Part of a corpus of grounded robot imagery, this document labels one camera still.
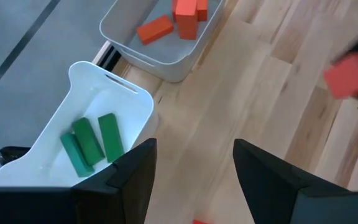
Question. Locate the small orange wooden block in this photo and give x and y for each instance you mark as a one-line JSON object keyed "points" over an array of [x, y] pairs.
{"points": [[350, 76]]}

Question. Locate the red wooden block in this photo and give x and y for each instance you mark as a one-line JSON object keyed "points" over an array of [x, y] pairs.
{"points": [[200, 222]]}

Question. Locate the teal green wooden block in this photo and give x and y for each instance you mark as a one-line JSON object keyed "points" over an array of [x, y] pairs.
{"points": [[76, 158]]}

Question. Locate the black frame clamp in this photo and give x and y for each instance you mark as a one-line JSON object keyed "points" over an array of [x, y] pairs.
{"points": [[11, 154]]}

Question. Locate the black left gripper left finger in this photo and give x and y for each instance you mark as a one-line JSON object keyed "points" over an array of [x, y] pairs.
{"points": [[126, 186]]}

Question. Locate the black aluminium table frame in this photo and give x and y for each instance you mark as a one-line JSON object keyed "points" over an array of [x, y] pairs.
{"points": [[112, 59]]}

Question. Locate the pink block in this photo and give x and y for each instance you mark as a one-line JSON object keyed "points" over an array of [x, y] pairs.
{"points": [[154, 29]]}

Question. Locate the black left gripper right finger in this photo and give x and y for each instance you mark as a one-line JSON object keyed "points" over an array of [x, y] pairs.
{"points": [[269, 186]]}

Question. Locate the white plastic bin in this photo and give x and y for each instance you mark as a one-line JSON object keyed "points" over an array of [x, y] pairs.
{"points": [[82, 93]]}

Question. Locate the grey plastic bin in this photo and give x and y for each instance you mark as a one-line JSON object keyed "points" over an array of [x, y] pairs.
{"points": [[166, 59]]}

